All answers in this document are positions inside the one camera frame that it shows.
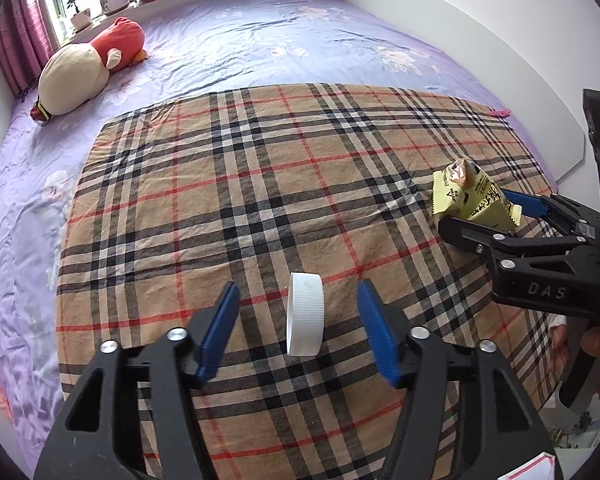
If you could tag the beige plaid blanket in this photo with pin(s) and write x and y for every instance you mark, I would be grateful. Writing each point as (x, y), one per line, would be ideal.
(230, 185)

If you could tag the red and cream plush toy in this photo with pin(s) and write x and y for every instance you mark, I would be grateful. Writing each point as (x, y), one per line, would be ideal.
(75, 80)

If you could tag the pink curtain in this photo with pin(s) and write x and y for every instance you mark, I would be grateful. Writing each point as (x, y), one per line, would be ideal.
(20, 45)

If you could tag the white box with red edge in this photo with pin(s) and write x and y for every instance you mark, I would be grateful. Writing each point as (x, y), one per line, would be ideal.
(535, 469)

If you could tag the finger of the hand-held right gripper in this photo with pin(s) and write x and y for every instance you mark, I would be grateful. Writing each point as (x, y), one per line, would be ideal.
(470, 235)
(527, 205)

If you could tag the pink clip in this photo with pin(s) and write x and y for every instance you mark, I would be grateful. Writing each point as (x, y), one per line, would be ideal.
(500, 112)

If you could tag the white ribbed plastic lid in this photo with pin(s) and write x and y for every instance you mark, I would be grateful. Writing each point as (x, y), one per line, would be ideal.
(305, 315)

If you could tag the green snack bag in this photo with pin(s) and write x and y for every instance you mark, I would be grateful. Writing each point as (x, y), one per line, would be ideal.
(472, 195)

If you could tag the purple bed sheet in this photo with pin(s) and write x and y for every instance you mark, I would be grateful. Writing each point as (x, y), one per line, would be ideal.
(255, 35)

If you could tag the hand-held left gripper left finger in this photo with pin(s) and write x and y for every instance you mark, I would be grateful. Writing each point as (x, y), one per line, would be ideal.
(220, 330)

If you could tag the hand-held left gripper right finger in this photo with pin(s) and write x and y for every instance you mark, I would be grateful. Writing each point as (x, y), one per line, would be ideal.
(377, 330)

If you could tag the small plant in white pot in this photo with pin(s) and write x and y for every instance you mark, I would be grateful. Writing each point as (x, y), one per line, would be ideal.
(81, 19)

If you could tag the white headboard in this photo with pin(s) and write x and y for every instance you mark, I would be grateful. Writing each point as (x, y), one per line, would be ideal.
(505, 75)

